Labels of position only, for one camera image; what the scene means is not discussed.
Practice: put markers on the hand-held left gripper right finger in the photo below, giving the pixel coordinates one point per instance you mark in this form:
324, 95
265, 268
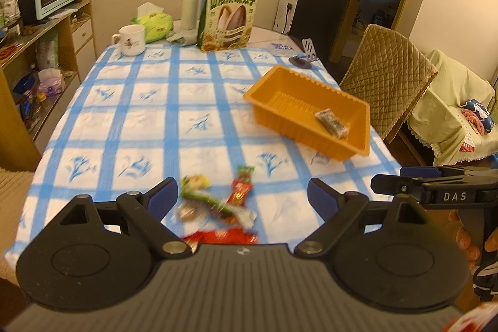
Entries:
323, 198

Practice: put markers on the small red green-topped snack packet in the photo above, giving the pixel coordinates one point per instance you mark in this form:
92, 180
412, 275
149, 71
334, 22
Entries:
240, 192

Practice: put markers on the wooden cabinet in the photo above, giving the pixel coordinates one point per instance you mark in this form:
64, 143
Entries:
81, 40

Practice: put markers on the quilted beige chair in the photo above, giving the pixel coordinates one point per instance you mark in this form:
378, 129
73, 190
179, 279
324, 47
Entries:
15, 207
389, 75

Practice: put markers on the blue checked tablecloth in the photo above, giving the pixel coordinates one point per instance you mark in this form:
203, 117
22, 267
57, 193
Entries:
155, 110

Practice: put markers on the green tissue pack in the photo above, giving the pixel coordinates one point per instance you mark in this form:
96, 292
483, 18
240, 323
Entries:
155, 24

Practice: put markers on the black appliance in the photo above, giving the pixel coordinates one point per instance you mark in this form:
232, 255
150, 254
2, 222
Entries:
319, 17

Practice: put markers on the red white clothing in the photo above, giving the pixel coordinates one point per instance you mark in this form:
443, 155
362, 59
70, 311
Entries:
474, 320

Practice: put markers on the sofa with green cover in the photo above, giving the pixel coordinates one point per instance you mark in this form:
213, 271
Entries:
439, 102

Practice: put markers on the orange plastic tray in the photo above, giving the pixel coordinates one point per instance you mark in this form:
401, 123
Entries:
295, 98

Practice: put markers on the blue snack packet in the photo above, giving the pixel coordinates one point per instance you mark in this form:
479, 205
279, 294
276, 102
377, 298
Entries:
282, 48

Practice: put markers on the person's right hand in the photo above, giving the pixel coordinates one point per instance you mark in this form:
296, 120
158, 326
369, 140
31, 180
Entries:
463, 234

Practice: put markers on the green snack bags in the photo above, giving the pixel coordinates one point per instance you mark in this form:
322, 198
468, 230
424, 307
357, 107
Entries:
8, 7

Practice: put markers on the white printed mug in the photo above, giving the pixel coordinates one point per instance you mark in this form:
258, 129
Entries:
131, 40

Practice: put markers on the green yellow snack packet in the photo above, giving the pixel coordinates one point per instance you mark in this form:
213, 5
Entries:
196, 182

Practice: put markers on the grey cloth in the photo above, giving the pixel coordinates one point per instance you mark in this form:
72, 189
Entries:
181, 38

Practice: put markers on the blue white plush cushion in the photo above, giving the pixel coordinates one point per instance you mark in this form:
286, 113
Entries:
476, 110

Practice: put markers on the blue bowl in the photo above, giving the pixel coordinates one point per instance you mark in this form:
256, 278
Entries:
25, 83

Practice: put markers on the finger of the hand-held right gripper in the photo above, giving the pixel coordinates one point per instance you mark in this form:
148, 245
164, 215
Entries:
393, 184
420, 171

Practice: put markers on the sunflower seed bag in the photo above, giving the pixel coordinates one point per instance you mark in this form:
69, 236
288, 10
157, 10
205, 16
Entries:
229, 17

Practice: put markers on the clear plastic bag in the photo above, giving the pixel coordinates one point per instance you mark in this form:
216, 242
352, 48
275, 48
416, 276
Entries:
47, 52

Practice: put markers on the brown round candy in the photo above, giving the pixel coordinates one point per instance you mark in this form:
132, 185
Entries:
186, 213

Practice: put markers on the purple tissue pack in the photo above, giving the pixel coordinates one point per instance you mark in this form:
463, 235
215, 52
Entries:
50, 83

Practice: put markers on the dark snack packet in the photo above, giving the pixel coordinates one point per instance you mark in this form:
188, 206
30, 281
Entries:
330, 123

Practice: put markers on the large red snack packet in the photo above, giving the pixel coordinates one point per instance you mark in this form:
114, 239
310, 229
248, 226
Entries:
218, 237

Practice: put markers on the white slotted spatula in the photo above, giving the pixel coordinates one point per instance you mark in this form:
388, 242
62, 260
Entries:
309, 47

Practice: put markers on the white thermos bottle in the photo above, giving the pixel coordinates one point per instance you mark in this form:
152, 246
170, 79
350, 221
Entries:
190, 9

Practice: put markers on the long sausage snack packet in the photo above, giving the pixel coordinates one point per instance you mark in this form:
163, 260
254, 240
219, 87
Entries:
225, 211

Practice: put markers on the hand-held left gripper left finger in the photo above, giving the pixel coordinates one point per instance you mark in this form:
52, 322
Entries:
161, 199

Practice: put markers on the black round object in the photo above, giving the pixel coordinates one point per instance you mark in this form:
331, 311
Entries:
301, 62

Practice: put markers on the red scissors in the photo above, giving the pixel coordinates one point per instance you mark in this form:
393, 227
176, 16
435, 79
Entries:
7, 52

